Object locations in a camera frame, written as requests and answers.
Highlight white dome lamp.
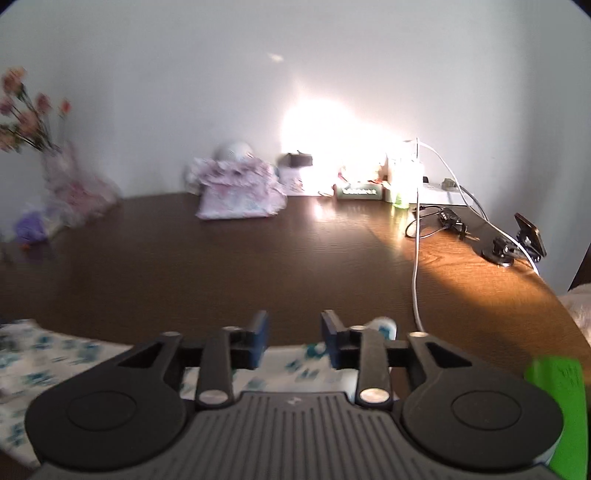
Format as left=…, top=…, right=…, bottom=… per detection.
left=215, top=141, right=256, bottom=163

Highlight pink flower bouquet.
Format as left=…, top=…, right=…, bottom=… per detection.
left=0, top=67, right=73, bottom=154

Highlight white fluffy cloth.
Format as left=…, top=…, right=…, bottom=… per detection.
left=558, top=283, right=591, bottom=348

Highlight black adapter with cable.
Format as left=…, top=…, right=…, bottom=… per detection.
left=405, top=206, right=482, bottom=241

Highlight pink floral ruffled garment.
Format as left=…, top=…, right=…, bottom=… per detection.
left=195, top=181, right=288, bottom=220

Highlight white blue-flower garment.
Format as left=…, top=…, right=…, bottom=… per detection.
left=0, top=316, right=399, bottom=472

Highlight bright green object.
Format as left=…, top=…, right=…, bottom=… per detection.
left=524, top=355, right=584, bottom=480

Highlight clear printed plastic bag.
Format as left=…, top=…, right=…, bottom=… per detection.
left=46, top=171, right=123, bottom=228

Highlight white power strip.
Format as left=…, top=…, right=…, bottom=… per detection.
left=421, top=181, right=468, bottom=206

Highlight pink garment with purple trim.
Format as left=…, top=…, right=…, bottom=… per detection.
left=193, top=156, right=275, bottom=186

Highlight purple tissue pack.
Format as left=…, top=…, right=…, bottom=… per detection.
left=14, top=210, right=52, bottom=244

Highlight black smartphone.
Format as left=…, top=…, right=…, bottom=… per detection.
left=514, top=213, right=548, bottom=260

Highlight white cable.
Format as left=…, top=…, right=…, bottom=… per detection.
left=418, top=141, right=541, bottom=277
left=412, top=137, right=426, bottom=334

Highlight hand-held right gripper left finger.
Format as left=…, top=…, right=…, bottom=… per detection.
left=117, top=309, right=271, bottom=411

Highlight white plastic bottle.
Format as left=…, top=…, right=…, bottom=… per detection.
left=385, top=156, right=424, bottom=204

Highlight patterned flower vase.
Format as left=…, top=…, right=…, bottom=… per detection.
left=41, top=142, right=80, bottom=195

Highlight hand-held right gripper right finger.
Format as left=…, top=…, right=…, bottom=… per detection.
left=321, top=310, right=476, bottom=411

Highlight small boxes by wall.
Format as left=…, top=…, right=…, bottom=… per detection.
left=334, top=181, right=385, bottom=203

